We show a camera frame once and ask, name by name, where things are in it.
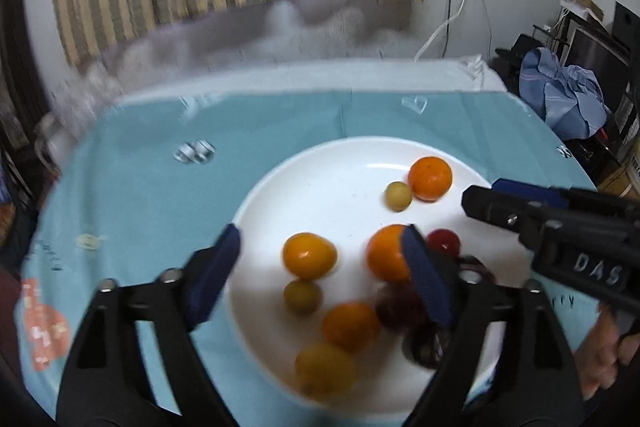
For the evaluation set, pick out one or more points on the dark brown passion fruit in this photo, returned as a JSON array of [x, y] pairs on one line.
[[426, 345]]

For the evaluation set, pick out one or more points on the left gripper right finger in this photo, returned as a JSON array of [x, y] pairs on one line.
[[535, 381]]

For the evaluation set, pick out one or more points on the small orange tomato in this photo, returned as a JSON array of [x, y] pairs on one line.
[[309, 256]]

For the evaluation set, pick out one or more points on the large yellow potato fruit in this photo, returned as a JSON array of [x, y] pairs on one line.
[[323, 371]]

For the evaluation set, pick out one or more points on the medium orange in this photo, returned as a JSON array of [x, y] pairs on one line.
[[352, 326]]

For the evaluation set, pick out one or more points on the red cherry tomato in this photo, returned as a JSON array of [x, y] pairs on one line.
[[445, 241]]

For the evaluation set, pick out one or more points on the dark red plum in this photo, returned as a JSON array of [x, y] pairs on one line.
[[399, 307]]

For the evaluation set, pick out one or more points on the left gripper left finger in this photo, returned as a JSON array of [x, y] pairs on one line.
[[105, 382]]

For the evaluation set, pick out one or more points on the white oval plate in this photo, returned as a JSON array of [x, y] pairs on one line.
[[336, 190]]

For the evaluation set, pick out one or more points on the person's right hand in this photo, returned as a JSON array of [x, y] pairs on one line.
[[601, 353]]

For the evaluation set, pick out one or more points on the dark red apple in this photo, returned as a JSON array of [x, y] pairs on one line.
[[471, 263]]

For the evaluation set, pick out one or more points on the small olive yellow fruit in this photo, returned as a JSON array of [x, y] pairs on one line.
[[302, 297]]

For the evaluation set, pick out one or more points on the teal printed tablecloth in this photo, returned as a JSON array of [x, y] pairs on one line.
[[153, 182]]

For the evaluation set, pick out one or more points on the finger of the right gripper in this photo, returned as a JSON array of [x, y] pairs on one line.
[[506, 212], [550, 196]]

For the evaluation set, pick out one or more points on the large front orange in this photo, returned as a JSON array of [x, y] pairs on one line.
[[384, 255]]

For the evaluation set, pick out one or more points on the blue clothes pile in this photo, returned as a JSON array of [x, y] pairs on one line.
[[568, 99]]

